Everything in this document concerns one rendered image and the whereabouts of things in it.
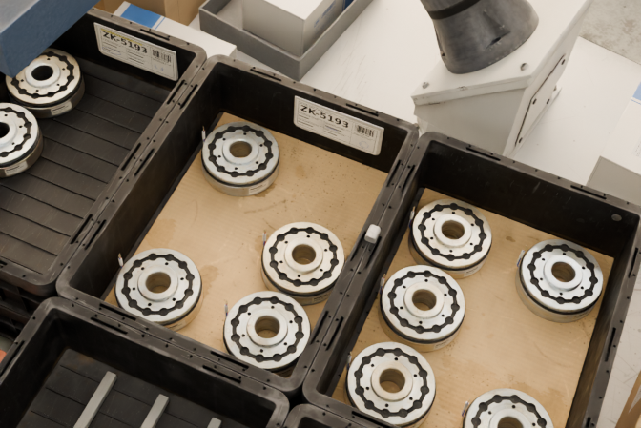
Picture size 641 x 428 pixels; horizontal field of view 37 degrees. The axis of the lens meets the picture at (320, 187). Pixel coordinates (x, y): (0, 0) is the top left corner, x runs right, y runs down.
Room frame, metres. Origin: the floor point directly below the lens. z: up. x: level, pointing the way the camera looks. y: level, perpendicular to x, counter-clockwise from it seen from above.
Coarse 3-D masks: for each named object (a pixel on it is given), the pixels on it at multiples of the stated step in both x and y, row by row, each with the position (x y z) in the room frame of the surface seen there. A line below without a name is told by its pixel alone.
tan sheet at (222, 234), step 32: (288, 160) 0.78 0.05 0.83; (320, 160) 0.78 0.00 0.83; (352, 160) 0.79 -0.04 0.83; (192, 192) 0.71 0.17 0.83; (288, 192) 0.72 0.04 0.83; (320, 192) 0.73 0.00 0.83; (352, 192) 0.73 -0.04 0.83; (160, 224) 0.65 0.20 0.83; (192, 224) 0.66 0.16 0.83; (224, 224) 0.66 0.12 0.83; (256, 224) 0.67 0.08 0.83; (320, 224) 0.68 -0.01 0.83; (352, 224) 0.68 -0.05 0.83; (192, 256) 0.61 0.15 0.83; (224, 256) 0.62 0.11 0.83; (256, 256) 0.62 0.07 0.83; (160, 288) 0.56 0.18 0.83; (224, 288) 0.57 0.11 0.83; (256, 288) 0.58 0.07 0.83; (192, 320) 0.52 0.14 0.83; (224, 320) 0.53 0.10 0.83; (224, 352) 0.49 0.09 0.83
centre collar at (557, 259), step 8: (552, 256) 0.64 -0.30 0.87; (560, 256) 0.64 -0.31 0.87; (568, 256) 0.64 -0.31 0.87; (552, 264) 0.63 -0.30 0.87; (568, 264) 0.63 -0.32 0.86; (576, 264) 0.63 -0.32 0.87; (544, 272) 0.62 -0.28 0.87; (576, 272) 0.62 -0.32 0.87; (552, 280) 0.60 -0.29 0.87; (576, 280) 0.61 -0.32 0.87; (560, 288) 0.59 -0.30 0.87; (568, 288) 0.60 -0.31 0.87
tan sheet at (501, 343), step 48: (432, 192) 0.75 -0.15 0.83; (528, 240) 0.68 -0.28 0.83; (480, 288) 0.60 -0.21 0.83; (384, 336) 0.53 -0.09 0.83; (480, 336) 0.54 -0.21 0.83; (528, 336) 0.54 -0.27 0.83; (576, 336) 0.55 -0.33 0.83; (384, 384) 0.46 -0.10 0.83; (480, 384) 0.47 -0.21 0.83; (528, 384) 0.48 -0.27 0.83; (576, 384) 0.49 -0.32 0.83
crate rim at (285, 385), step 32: (224, 64) 0.85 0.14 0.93; (192, 96) 0.79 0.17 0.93; (320, 96) 0.81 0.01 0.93; (160, 128) 0.73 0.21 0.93; (416, 128) 0.77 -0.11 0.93; (128, 192) 0.63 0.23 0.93; (384, 192) 0.67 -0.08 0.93; (96, 224) 0.58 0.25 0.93; (352, 256) 0.58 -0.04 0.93; (64, 288) 0.50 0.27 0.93; (128, 320) 0.47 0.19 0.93; (320, 320) 0.49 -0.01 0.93; (192, 352) 0.44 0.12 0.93; (288, 384) 0.41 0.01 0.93
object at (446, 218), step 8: (448, 216) 0.68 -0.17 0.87; (456, 216) 0.68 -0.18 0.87; (440, 224) 0.67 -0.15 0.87; (464, 224) 0.67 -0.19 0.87; (440, 232) 0.66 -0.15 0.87; (464, 232) 0.66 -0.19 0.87; (440, 240) 0.65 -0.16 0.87; (448, 240) 0.65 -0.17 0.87; (456, 240) 0.65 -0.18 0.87; (464, 240) 0.65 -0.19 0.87
